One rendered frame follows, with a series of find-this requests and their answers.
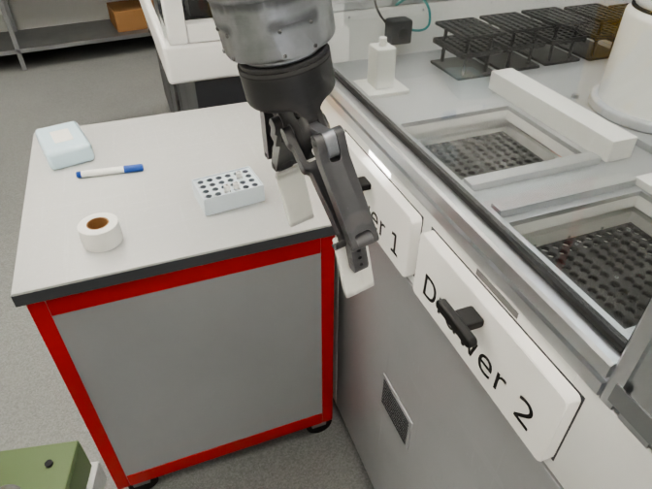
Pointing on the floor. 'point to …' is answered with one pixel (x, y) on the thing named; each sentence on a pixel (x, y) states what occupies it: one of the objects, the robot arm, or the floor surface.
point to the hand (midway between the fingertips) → (326, 244)
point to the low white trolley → (179, 295)
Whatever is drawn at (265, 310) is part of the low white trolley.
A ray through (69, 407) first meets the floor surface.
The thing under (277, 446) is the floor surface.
